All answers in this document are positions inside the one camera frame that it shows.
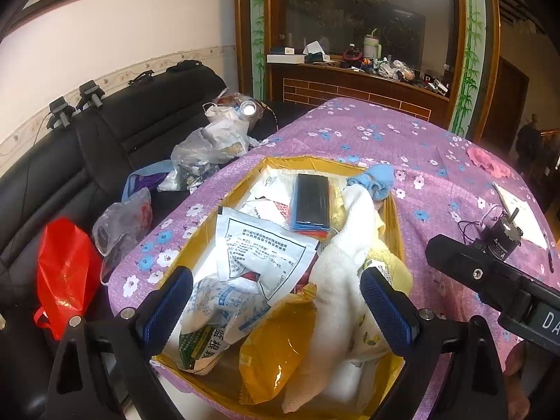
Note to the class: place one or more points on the person's right hand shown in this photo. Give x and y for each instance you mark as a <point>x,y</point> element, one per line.
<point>516,358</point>

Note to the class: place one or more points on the yellow packet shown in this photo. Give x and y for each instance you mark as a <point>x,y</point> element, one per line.
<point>275,350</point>

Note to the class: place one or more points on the blue and purple bag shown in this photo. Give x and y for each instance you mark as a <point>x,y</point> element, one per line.
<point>140,179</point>

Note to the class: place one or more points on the white flat box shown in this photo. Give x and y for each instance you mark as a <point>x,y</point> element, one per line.
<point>284,58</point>

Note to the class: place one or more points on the yellow cardboard box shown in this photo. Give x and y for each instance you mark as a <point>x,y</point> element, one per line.
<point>192,249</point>

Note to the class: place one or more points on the black pouch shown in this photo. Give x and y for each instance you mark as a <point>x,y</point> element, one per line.
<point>186,65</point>

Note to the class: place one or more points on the yellow towel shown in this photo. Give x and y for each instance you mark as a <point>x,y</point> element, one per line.
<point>391,267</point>

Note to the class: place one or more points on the clear plastic bag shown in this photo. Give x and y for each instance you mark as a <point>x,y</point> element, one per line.
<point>122,223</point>
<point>205,148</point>

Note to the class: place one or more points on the black leather sofa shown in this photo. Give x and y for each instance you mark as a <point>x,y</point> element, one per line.
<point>109,140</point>

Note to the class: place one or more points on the white tumbler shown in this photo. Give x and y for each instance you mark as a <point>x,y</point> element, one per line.
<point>372,48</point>

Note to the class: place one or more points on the purple floral tablecloth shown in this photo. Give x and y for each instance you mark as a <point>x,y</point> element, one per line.
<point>350,140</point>

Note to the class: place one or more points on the black electric motor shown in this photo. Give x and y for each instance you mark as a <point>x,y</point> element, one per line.
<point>498,238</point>

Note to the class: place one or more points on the brown wooden door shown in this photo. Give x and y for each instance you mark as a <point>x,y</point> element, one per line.
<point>503,105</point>

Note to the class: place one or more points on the pink cloth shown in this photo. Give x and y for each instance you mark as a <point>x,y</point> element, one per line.
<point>485,162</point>

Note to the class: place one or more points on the lemon print tissue pack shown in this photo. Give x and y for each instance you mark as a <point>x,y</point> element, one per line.
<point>367,337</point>

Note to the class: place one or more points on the red plastic bag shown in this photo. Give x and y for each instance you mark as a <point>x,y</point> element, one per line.
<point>65,271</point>

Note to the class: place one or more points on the black clamp device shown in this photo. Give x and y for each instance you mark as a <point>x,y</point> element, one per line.
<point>91,94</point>
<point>61,111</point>

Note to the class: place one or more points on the white paper sheet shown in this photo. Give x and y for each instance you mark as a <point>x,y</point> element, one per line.
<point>525,218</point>

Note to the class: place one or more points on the blue and white sachet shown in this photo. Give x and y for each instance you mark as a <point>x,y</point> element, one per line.
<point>227,306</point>

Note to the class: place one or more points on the white towel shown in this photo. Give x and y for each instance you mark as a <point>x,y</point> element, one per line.
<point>337,280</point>

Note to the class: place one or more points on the pile of small clutter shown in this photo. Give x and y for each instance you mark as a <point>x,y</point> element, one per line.
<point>393,68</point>

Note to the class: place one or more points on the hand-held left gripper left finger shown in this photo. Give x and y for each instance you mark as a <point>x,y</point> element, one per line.
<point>168,310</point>

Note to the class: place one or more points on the tissue box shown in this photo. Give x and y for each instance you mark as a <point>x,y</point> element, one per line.
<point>316,54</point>

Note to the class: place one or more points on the wooden mirror cabinet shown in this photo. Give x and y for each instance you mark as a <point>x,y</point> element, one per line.
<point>350,92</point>

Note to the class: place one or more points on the white printed sachet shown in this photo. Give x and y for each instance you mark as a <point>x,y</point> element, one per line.
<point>262,245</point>

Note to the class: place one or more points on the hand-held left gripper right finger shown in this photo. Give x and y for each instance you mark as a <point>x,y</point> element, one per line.
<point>389,315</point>

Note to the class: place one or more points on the blue cloth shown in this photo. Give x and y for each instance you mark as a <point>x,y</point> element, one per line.
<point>376,179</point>

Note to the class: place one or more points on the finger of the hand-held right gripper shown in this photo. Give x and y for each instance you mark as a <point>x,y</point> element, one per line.
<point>463,262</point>

